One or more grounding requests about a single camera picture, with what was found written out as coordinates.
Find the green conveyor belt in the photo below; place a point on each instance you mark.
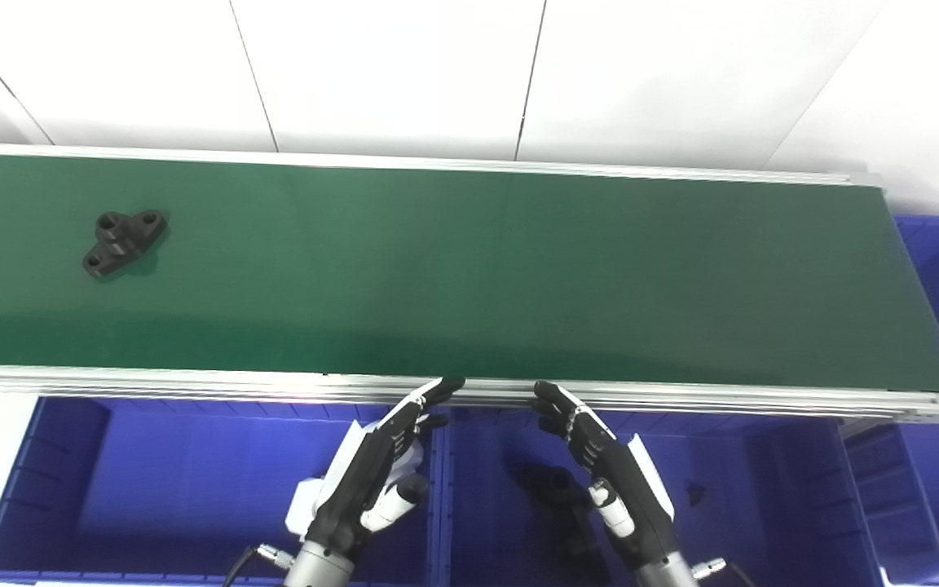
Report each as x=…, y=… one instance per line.
x=722, y=401
x=478, y=269

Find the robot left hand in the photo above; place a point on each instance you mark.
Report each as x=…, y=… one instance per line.
x=363, y=481

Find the blue bin with white parts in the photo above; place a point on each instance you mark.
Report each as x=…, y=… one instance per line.
x=152, y=489

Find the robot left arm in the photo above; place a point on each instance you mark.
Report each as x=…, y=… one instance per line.
x=319, y=569

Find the blue bin with black parts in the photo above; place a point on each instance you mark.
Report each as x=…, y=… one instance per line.
x=747, y=522

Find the black flanged part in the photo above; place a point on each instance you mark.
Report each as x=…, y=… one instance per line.
x=123, y=242
x=555, y=497

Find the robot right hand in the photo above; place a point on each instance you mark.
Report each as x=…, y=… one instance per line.
x=632, y=489

